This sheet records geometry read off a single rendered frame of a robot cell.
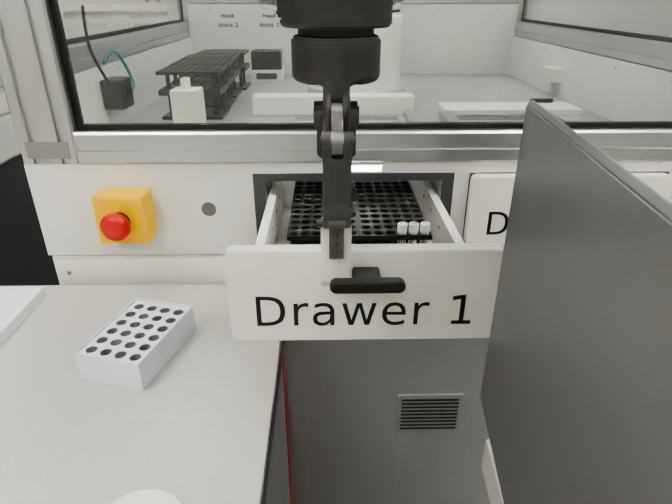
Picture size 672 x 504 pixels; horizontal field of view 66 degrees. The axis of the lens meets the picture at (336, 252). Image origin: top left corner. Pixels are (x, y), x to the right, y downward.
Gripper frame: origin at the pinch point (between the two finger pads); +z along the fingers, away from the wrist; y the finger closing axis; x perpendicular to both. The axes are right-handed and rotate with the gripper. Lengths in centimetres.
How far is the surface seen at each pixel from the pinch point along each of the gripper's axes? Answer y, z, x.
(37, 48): -26.4, -16.8, -38.4
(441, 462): -26, 59, 21
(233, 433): 7.0, 17.1, -10.6
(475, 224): -24.2, 7.5, 21.1
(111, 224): -18.5, 4.8, -30.0
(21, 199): -80, 24, -79
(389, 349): -26.0, 31.6, 9.6
